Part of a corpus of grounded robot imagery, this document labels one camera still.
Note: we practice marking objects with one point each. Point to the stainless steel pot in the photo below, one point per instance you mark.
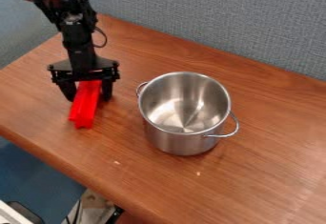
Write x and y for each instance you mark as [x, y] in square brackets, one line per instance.
[186, 110]

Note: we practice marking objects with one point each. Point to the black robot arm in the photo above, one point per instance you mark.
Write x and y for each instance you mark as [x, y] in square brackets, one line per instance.
[73, 17]

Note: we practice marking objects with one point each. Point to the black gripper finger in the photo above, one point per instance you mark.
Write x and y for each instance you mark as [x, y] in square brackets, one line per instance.
[107, 86]
[68, 90]

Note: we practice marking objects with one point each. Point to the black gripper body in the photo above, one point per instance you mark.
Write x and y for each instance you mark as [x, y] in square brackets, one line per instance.
[83, 66]

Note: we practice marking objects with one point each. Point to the black table leg frame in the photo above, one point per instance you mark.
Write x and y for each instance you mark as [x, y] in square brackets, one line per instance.
[92, 215]

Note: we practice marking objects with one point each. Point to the white object at corner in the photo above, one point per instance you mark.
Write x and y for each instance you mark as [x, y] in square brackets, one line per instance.
[9, 216]

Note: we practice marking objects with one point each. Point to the red rectangular block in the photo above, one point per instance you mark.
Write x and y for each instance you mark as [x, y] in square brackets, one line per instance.
[81, 111]

